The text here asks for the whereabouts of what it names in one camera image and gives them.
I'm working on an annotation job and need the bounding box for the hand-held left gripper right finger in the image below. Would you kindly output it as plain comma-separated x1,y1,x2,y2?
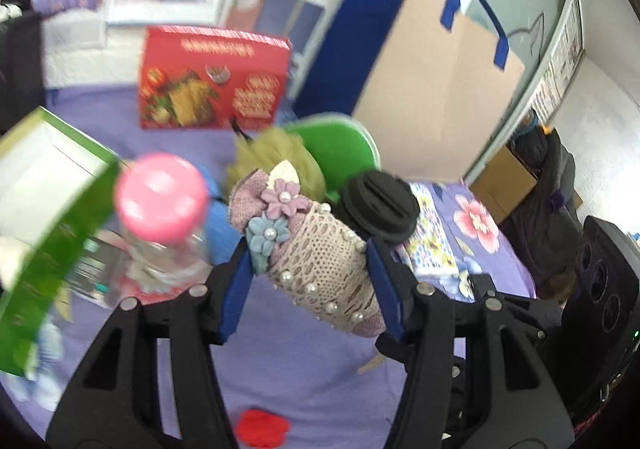
364,236,576,449

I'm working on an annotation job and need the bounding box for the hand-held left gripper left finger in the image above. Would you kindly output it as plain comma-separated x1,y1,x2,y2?
46,241,253,449

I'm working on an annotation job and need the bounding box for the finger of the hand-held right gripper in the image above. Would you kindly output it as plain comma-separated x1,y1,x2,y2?
467,273,563,345

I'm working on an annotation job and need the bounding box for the lace pouch with fabric flowers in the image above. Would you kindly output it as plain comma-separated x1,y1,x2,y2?
227,160,388,337

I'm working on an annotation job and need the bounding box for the green bath mitt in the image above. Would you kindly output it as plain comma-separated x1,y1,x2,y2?
285,113,381,194

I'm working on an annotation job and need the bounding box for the green cardboard box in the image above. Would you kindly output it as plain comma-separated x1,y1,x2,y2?
0,108,123,377

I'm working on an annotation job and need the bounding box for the red soft item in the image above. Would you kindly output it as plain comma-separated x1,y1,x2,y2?
237,408,292,448

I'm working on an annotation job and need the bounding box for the blue cloth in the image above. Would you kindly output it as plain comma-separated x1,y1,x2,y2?
205,174,243,265

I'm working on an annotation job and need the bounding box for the black cup with lid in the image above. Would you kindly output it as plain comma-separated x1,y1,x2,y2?
340,171,421,245

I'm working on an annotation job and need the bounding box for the dark jacket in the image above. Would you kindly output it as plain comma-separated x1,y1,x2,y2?
500,124,586,300

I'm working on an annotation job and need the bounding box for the purple floral tablecloth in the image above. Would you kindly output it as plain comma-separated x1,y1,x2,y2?
0,84,538,449

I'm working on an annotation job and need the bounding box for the glass jar with pink lid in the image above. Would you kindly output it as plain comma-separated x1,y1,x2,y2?
114,153,213,295

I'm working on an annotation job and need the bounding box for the brown cardboard box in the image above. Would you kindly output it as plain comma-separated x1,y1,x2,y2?
470,146,538,225

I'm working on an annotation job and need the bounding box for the olive bath pouf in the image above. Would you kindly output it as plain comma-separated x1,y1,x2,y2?
225,126,328,202

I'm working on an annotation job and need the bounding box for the window notice sheet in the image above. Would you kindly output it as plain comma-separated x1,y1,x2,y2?
530,0,586,124

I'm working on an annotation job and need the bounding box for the red cracker box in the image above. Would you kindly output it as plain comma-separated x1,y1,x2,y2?
138,26,295,132

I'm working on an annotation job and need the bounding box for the white poster with grey squares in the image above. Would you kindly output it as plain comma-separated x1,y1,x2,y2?
217,0,328,74

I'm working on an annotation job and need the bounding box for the paper bag with blue handles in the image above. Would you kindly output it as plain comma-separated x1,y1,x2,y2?
292,0,526,180

